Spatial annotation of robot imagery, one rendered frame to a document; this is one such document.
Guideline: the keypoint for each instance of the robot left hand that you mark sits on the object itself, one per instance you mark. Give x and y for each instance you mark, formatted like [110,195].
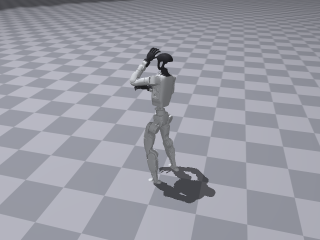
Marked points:
[151,55]

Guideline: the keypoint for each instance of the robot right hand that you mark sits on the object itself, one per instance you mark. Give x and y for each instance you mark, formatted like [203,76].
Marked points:
[144,87]

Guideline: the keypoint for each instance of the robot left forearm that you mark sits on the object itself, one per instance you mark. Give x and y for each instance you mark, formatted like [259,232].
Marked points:
[137,74]

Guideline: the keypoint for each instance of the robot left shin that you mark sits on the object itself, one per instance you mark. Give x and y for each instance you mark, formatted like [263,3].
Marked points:
[152,162]

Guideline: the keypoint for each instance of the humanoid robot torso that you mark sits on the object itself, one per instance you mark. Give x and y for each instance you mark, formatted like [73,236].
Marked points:
[161,95]

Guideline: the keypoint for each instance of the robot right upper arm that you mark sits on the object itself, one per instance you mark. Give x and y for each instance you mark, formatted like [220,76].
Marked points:
[174,78]

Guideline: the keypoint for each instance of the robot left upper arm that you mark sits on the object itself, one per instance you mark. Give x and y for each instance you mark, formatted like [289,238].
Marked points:
[151,80]

